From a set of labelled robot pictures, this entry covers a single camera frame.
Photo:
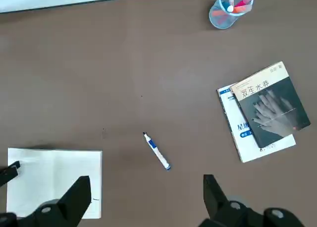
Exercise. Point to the clear plastic pen cup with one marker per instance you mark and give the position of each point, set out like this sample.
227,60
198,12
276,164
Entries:
220,18

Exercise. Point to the white marker with blue label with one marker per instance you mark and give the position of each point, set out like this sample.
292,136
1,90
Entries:
156,151

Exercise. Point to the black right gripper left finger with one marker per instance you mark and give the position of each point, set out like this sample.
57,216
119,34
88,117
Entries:
64,207

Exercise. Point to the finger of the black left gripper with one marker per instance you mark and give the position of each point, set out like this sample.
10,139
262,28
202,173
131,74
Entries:
8,173

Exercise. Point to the dark grey hands cover book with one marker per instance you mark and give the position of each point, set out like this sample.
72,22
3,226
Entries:
272,110

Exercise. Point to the white book with blue print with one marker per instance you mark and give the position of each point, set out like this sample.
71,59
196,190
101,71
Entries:
244,150

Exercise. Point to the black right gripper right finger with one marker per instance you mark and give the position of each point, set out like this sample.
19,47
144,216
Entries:
218,207

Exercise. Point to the white lined notebook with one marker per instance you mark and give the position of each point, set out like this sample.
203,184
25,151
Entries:
49,167

